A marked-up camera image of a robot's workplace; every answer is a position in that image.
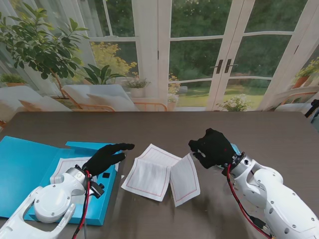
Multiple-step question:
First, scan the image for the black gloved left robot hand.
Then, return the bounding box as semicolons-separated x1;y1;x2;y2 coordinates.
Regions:
83;143;136;177

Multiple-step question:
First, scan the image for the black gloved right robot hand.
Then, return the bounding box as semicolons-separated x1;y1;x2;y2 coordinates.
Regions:
188;128;237;169

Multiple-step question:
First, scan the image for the blue label roll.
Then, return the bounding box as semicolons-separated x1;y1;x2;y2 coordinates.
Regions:
216;143;240;170

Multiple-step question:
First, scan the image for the blue file box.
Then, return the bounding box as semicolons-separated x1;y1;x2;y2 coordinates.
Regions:
0;135;123;226

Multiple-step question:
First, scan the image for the printed garden window backdrop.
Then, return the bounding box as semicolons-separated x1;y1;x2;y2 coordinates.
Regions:
0;0;319;114

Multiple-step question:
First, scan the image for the black stand equipment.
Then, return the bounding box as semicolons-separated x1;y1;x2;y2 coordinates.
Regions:
305;99;319;122

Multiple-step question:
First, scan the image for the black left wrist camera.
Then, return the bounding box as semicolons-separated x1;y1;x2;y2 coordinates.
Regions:
89;181;105;199

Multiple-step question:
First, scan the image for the red left arm cable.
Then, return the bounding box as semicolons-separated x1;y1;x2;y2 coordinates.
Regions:
72;170;92;239

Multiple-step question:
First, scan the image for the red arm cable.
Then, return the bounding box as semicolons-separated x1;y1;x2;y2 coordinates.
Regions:
72;170;92;239
226;164;272;239

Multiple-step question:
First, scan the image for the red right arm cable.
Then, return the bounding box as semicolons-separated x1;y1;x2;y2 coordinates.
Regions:
226;164;272;239

